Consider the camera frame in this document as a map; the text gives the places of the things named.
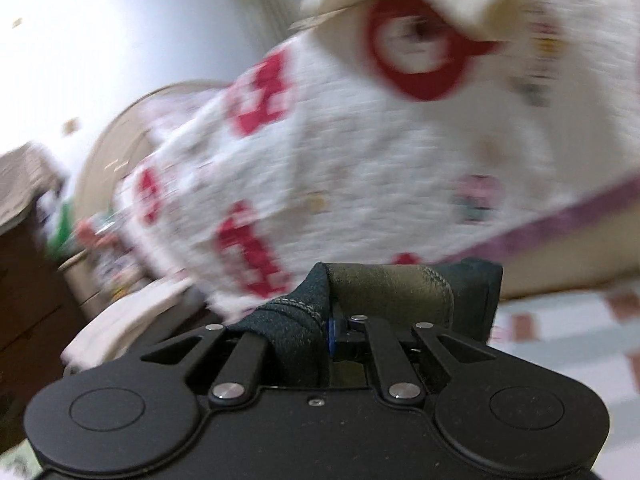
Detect dark denim jeans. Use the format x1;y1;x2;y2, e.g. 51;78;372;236
230;258;503;387

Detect dark grey folded garment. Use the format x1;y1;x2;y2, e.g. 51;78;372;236
128;286;222;352

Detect grey bunny plush toy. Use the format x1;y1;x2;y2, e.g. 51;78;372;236
74;214;150;302

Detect white quilt with red bears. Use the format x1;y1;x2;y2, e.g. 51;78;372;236
114;0;639;318

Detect beige curved headboard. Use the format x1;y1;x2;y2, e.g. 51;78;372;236
73;80;227;219

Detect green plastic bag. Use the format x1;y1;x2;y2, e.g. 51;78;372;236
47;202;76;261

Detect brown wooden drawer cabinet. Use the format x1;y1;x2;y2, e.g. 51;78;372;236
1;204;85;451

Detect geometric patterned table cloth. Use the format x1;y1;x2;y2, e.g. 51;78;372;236
1;143;65;234

